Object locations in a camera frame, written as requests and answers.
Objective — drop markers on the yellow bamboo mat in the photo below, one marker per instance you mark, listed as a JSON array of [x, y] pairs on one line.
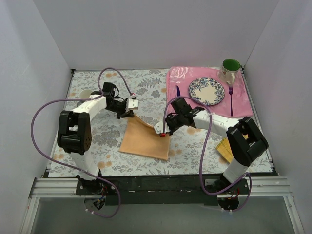
[[224, 150]]

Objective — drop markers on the aluminium frame rail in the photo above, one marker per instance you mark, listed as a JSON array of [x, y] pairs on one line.
[[68, 187]]

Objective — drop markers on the purple fork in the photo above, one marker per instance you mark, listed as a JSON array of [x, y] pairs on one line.
[[231, 99]]

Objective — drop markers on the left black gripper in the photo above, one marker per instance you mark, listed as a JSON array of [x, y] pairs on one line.
[[125, 112]]

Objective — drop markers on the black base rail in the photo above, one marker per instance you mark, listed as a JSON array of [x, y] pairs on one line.
[[113, 196]]

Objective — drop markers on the purple knife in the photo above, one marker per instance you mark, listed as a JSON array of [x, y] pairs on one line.
[[178, 93]]

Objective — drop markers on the blue floral plate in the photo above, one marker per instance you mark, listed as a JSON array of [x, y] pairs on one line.
[[207, 90]]

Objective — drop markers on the floral mug green inside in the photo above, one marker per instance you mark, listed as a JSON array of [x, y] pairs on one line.
[[229, 70]]

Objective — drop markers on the grey mug white inside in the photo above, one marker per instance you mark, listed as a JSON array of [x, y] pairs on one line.
[[85, 94]]

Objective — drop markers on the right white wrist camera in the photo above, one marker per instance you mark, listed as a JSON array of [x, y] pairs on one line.
[[161, 128]]

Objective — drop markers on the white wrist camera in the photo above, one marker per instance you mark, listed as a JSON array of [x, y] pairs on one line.
[[161, 128], [132, 104]]

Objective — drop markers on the orange satin napkin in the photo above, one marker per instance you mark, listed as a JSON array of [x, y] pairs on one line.
[[141, 139]]

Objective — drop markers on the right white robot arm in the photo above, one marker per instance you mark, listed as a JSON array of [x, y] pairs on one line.
[[246, 141]]

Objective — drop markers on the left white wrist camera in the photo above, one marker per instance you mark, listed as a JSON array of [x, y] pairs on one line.
[[132, 104]]

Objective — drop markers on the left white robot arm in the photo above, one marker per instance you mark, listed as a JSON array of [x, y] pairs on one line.
[[74, 129]]

